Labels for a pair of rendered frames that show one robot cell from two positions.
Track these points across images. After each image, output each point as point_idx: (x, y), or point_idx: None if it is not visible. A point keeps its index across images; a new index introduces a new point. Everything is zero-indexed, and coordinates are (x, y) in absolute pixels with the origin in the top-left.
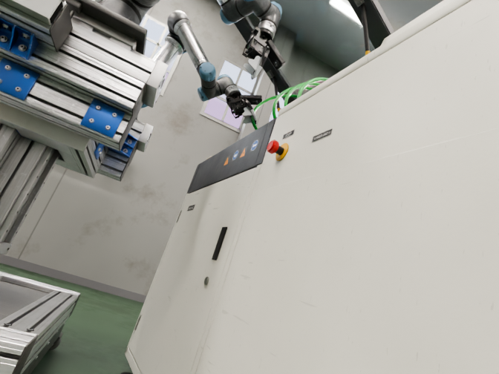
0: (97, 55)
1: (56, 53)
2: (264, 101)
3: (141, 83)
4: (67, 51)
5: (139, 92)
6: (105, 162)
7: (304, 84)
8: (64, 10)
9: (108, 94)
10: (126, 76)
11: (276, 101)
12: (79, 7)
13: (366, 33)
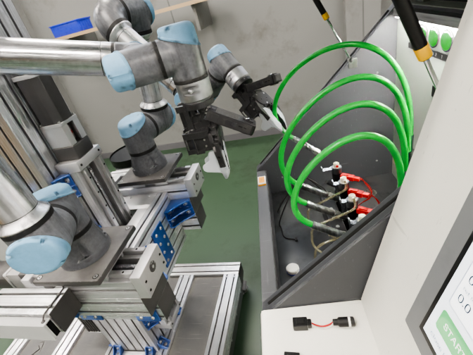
0: (98, 296)
1: (82, 305)
2: (280, 89)
3: (139, 299)
4: (84, 301)
5: (143, 306)
6: (184, 223)
7: (293, 192)
8: (53, 315)
9: (131, 314)
10: (126, 300)
11: (281, 161)
12: (53, 286)
13: (398, 2)
